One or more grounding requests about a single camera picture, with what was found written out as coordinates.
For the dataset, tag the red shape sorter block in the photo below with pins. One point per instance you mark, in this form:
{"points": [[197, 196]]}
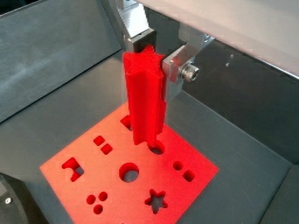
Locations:
{"points": [[113, 182]]}

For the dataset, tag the black curved holder stand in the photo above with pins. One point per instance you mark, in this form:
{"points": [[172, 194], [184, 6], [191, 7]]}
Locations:
{"points": [[17, 206]]}

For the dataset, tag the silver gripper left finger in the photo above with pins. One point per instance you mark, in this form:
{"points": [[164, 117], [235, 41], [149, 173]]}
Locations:
{"points": [[131, 18]]}

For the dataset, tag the red star-shaped peg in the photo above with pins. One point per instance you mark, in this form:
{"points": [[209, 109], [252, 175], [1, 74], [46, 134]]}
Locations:
{"points": [[144, 84]]}

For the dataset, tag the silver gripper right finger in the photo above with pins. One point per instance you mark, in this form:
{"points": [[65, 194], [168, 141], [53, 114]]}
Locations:
{"points": [[177, 64]]}

